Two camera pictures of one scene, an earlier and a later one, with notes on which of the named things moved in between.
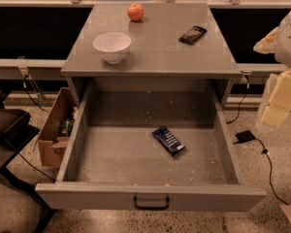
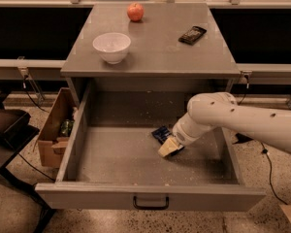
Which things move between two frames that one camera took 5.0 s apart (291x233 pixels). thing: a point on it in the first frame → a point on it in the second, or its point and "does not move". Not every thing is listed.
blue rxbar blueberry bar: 168,141 does not move
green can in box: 67,126 does not move
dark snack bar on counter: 192,34 does not move
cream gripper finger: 284,97 → 185,131
